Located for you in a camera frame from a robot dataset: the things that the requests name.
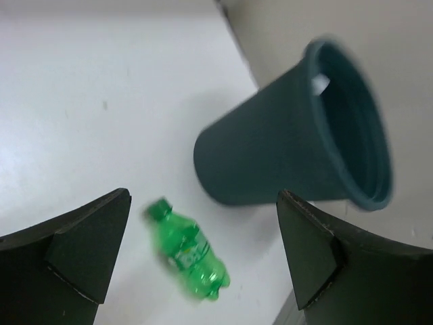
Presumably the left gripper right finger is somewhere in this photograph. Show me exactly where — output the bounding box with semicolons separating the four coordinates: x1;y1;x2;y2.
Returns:
276;190;432;324

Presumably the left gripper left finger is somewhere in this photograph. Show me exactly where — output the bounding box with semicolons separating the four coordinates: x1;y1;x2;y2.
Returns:
1;188;132;324

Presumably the green plastic bottle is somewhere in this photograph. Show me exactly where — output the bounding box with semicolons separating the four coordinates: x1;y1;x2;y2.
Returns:
145;197;231;301

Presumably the clear bottle blue label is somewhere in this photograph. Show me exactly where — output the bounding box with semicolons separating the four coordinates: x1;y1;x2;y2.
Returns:
311;73;330;96

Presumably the dark teal plastic bin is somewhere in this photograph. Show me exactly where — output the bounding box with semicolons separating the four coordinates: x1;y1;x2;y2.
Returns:
193;39;393;211

